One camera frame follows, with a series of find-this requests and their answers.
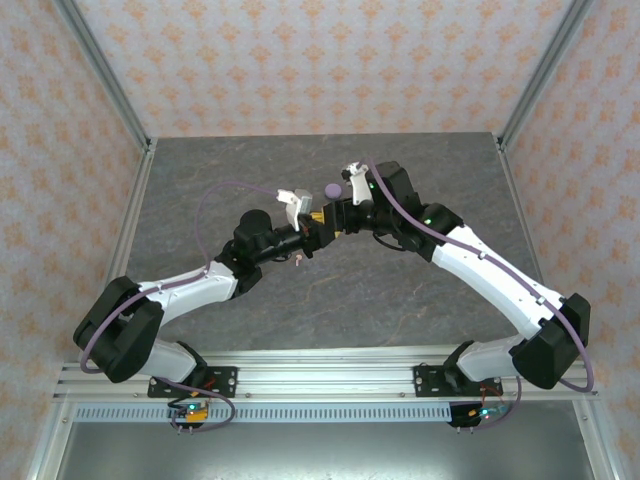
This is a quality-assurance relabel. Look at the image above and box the grey metal sheet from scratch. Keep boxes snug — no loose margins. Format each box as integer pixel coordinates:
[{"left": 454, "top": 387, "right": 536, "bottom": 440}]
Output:
[{"left": 54, "top": 422, "right": 591, "bottom": 480}]

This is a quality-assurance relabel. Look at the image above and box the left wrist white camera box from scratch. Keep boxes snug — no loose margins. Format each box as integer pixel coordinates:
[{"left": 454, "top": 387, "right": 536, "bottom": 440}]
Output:
[{"left": 274, "top": 187, "right": 314, "bottom": 234}]

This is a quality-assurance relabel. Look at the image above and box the white cable connector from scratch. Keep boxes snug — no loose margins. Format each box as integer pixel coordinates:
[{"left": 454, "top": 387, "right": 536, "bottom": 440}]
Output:
[{"left": 341, "top": 160, "right": 372, "bottom": 206}]

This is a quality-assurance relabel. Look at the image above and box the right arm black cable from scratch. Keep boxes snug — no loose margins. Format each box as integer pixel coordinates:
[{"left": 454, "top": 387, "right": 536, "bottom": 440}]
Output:
[{"left": 372, "top": 232, "right": 406, "bottom": 251}]

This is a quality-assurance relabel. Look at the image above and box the aluminium table side rail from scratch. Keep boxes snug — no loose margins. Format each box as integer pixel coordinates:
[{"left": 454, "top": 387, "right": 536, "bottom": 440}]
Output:
[
  {"left": 77, "top": 137, "right": 159, "bottom": 364},
  {"left": 494, "top": 133, "right": 574, "bottom": 361}
]

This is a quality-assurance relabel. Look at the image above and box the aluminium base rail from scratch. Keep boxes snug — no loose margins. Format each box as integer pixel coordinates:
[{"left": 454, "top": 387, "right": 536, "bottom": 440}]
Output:
[{"left": 54, "top": 349, "right": 599, "bottom": 401}]

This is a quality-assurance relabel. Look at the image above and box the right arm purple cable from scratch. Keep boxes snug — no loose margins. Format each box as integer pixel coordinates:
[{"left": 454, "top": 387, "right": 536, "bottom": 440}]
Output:
[{"left": 359, "top": 157, "right": 597, "bottom": 431}]

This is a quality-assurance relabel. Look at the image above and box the grey slotted cable duct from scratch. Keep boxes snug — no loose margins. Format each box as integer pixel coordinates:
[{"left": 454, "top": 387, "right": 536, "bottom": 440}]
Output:
[{"left": 73, "top": 404, "right": 454, "bottom": 424}]

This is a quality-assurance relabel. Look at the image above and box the aluminium frame post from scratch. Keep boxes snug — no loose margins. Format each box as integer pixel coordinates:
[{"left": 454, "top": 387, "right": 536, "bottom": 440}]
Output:
[
  {"left": 497, "top": 0, "right": 596, "bottom": 151},
  {"left": 52, "top": 0, "right": 154, "bottom": 151}
]

